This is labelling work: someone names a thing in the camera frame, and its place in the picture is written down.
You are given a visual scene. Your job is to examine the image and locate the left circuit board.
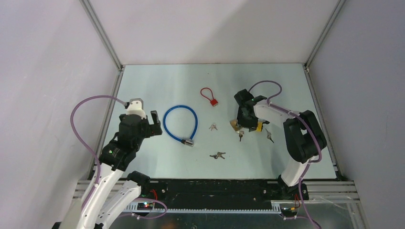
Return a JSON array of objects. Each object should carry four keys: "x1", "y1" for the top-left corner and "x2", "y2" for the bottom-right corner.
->
[{"x1": 137, "y1": 202, "x2": 154, "y2": 210}]

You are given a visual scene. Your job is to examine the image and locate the right aluminium frame post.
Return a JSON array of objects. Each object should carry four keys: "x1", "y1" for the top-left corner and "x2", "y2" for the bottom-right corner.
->
[{"x1": 303, "y1": 0, "x2": 349, "y2": 72}]

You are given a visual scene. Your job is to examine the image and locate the yellow black padlock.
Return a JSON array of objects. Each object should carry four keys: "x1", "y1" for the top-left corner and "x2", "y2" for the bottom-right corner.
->
[{"x1": 256, "y1": 122, "x2": 263, "y2": 132}]

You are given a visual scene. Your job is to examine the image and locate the left aluminium frame post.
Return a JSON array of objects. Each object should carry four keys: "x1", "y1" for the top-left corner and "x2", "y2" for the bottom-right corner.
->
[{"x1": 80, "y1": 0, "x2": 123, "y2": 71}]

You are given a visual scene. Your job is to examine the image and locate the right circuit board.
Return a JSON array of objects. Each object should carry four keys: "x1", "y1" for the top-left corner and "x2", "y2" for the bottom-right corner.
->
[{"x1": 281, "y1": 207, "x2": 299, "y2": 215}]

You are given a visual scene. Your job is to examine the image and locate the silver key bunch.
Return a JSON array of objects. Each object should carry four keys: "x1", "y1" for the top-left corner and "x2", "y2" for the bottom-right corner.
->
[
  {"x1": 209, "y1": 152, "x2": 225, "y2": 159},
  {"x1": 209, "y1": 124, "x2": 218, "y2": 131}
]

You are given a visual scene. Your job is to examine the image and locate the red cable padlock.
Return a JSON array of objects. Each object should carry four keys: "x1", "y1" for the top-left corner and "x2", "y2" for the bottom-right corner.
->
[{"x1": 200, "y1": 87, "x2": 219, "y2": 107}]

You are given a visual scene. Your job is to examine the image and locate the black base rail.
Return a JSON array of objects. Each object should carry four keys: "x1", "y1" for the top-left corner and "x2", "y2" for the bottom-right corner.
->
[{"x1": 147, "y1": 179, "x2": 309, "y2": 210}]

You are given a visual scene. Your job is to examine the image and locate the circuit board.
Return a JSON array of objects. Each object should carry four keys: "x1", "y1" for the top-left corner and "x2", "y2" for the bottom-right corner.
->
[
  {"x1": 137, "y1": 202, "x2": 154, "y2": 210},
  {"x1": 281, "y1": 207, "x2": 299, "y2": 215}
]

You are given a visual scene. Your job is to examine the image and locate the brass padlock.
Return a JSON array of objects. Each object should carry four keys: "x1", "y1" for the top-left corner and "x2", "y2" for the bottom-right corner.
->
[{"x1": 230, "y1": 119, "x2": 241, "y2": 133}]

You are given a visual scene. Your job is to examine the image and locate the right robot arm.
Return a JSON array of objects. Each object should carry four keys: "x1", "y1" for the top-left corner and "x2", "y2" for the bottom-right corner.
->
[{"x1": 231, "y1": 89, "x2": 327, "y2": 199}]

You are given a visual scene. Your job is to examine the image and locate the aluminium frame post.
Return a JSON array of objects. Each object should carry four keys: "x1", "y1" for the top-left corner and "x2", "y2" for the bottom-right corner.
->
[
  {"x1": 80, "y1": 0, "x2": 123, "y2": 71},
  {"x1": 303, "y1": 0, "x2": 349, "y2": 72}
]

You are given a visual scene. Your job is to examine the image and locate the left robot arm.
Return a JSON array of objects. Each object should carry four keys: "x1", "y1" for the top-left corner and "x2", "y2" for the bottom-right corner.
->
[{"x1": 53, "y1": 109, "x2": 162, "y2": 229}]

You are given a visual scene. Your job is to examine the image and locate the blue cable lock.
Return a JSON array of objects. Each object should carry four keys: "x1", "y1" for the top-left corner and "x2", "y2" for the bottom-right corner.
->
[{"x1": 162, "y1": 105, "x2": 199, "y2": 147}]

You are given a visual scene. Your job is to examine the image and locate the silver key bunch front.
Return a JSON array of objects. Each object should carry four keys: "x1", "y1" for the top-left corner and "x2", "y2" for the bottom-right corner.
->
[{"x1": 209, "y1": 152, "x2": 225, "y2": 159}]

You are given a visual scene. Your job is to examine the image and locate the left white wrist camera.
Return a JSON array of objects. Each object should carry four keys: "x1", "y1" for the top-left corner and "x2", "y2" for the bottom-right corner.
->
[{"x1": 126, "y1": 98, "x2": 147, "y2": 119}]

